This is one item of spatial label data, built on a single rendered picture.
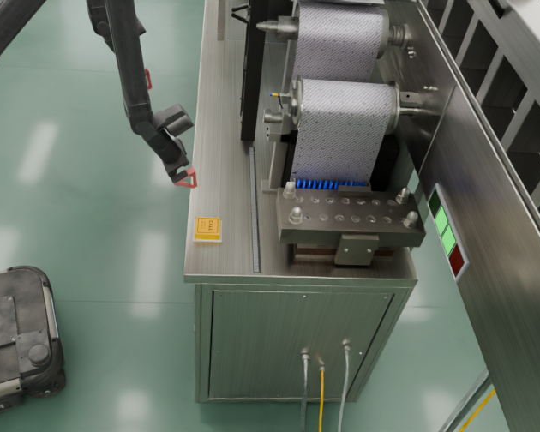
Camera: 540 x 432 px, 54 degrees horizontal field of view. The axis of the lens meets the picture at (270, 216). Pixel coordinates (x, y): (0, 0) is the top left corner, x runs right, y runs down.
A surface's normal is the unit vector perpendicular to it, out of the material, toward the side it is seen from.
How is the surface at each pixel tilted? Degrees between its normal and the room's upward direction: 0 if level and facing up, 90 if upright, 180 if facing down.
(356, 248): 90
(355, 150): 90
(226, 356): 90
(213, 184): 0
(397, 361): 0
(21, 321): 0
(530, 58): 90
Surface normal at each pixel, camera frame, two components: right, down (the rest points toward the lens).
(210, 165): 0.11, -0.69
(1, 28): 0.36, 0.67
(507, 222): -0.99, -0.04
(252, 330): 0.05, 0.73
